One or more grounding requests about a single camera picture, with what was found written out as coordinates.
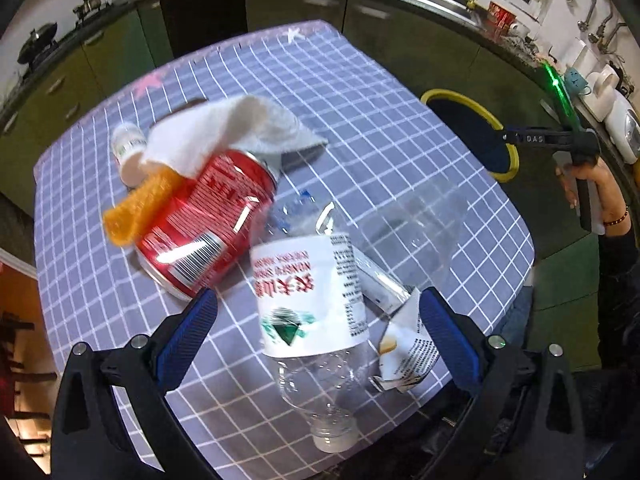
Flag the white rice cooker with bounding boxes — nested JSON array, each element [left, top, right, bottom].
[[604, 94, 640, 163]]

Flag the white paper tissue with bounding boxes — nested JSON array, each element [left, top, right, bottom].
[[141, 96, 329, 181]]

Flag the hanging metal ladles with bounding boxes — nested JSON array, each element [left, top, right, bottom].
[[561, 0, 629, 57]]

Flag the teal cup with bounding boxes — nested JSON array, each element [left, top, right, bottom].
[[564, 67, 592, 97]]

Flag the white kettle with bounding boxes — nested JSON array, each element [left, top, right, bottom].
[[584, 64, 625, 122]]

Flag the black wok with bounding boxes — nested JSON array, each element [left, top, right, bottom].
[[17, 25, 58, 67]]

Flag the clear plastic film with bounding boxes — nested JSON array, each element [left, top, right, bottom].
[[357, 180, 472, 301]]

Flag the wooden chair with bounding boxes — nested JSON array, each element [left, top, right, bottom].
[[0, 310, 57, 458]]

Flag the gas stove burner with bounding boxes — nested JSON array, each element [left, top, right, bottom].
[[72, 0, 108, 23]]

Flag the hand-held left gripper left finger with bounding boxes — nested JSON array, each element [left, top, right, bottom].
[[50, 288, 219, 480]]

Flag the yellow-rimmed trash bin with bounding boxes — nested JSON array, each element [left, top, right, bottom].
[[420, 89, 520, 184]]

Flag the grid-pattern tablecloth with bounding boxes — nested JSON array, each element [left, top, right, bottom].
[[32, 20, 537, 480]]

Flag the clear plastic water bottle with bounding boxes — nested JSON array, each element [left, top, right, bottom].
[[250, 191, 373, 453]]

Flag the green kitchen cabinet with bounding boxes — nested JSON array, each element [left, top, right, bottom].
[[0, 0, 640, 201]]

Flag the orange sponge piece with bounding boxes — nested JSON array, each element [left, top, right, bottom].
[[102, 165, 182, 247]]

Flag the snack wrapper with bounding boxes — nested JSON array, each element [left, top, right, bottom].
[[350, 247, 444, 394]]

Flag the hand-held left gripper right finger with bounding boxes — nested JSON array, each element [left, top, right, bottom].
[[419, 287, 586, 480]]

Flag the white pill bottle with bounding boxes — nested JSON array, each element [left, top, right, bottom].
[[111, 124, 152, 187]]

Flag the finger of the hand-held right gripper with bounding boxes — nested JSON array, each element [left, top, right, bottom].
[[499, 128, 573, 149]]

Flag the person's right hand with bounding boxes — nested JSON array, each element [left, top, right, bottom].
[[555, 159, 629, 231]]

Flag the red soda can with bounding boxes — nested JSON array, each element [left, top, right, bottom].
[[135, 152, 279, 302]]

